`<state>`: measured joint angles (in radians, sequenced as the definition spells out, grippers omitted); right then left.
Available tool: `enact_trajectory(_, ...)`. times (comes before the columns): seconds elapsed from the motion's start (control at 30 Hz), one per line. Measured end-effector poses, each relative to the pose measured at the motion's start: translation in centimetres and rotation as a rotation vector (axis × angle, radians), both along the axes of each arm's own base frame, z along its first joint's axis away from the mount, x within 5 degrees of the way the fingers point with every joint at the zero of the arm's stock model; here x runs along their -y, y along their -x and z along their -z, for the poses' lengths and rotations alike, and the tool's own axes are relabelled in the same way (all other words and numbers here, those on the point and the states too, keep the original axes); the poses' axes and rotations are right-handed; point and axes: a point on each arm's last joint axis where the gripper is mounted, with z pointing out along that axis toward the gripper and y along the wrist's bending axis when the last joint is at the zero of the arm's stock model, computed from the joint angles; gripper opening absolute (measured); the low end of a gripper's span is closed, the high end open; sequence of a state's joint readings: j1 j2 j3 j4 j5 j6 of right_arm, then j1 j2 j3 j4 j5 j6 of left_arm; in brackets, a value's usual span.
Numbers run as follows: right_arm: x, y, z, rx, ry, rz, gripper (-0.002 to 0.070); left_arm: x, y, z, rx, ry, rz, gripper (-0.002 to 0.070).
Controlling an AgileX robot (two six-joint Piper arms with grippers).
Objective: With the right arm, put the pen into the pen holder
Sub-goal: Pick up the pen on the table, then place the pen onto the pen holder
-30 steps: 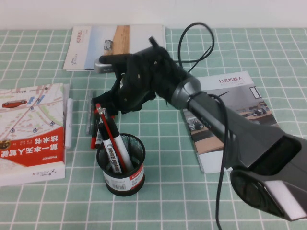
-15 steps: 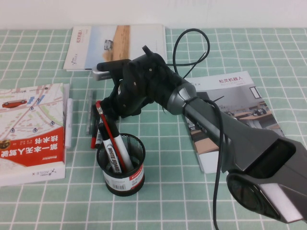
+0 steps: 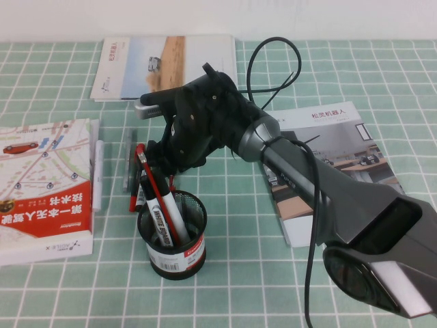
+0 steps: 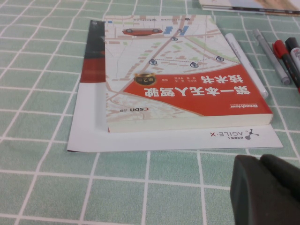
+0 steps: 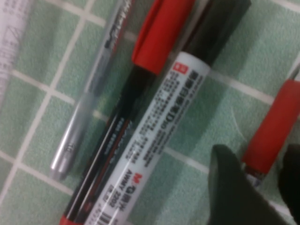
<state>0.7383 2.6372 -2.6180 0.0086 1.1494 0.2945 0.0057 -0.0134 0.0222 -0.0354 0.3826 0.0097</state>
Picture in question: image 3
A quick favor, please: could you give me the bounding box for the black whiteboard marker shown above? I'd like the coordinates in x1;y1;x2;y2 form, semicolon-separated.
138;174;173;247

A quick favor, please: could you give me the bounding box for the thin red pencil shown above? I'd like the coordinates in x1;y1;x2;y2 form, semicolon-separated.
135;150;184;247

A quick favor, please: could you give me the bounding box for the grey pen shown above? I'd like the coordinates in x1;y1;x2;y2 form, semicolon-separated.
122;128;135;193

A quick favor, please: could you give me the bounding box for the black marker with white label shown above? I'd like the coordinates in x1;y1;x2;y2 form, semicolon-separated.
135;167;146;210

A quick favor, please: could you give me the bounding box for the red white map cover book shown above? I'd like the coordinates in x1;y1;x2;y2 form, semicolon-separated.
0;118;95;267

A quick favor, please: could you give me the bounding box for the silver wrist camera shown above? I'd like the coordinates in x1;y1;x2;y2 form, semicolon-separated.
133;91;178;120

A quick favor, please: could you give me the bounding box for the white pen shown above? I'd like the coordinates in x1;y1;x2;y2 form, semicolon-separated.
91;139;105;212

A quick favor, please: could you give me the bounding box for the slim red pen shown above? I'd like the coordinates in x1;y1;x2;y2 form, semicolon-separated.
128;143;146;213

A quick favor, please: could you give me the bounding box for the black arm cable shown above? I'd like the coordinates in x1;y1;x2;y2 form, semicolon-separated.
246;36;325;328

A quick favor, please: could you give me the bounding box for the black mesh pen holder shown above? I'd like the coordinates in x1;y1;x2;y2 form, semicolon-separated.
136;189;208;282

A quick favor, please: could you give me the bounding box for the brochure with desert photo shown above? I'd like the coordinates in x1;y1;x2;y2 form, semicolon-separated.
89;33;240;102

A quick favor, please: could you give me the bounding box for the brochure with classroom robots photo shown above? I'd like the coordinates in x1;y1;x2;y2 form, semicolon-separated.
262;100;407;248

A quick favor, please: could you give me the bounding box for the white paper booklet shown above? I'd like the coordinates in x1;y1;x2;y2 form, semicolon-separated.
89;118;101;172

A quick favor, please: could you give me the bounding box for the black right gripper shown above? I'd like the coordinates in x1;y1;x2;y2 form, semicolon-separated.
147;62;238;174

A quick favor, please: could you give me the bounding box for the green checkered tablecloth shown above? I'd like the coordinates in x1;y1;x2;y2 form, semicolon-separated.
0;40;437;328

